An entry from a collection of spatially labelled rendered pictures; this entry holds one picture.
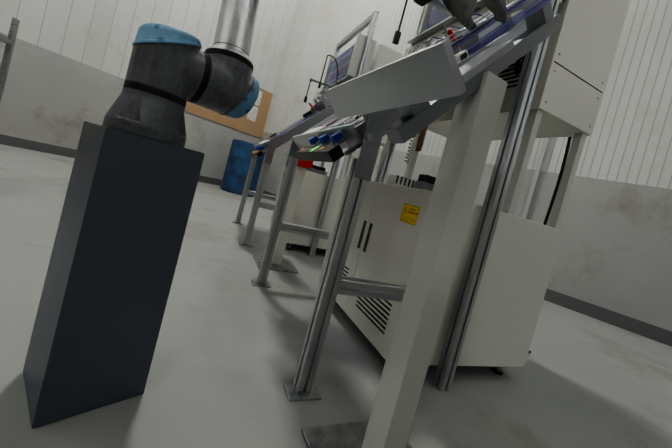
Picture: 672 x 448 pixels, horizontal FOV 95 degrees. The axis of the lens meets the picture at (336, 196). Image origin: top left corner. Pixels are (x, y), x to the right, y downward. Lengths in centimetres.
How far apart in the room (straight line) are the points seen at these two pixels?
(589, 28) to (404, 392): 136
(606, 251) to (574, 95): 259
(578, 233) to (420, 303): 332
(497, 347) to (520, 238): 41
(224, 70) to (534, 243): 118
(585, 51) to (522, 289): 90
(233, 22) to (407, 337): 79
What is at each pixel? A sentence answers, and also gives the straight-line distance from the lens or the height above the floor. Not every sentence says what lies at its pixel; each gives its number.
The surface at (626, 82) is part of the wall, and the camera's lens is 426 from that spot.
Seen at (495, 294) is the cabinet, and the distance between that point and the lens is 129.
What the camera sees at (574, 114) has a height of 104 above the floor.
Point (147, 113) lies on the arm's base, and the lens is 71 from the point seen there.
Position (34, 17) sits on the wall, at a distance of 575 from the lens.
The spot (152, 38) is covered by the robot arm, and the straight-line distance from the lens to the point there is 75.
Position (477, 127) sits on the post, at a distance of 65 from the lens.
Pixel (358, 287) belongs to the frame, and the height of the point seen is 31.
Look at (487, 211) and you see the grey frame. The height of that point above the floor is 60.
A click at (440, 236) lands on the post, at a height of 51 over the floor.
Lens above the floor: 55
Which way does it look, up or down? 1 degrees down
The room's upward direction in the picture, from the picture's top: 15 degrees clockwise
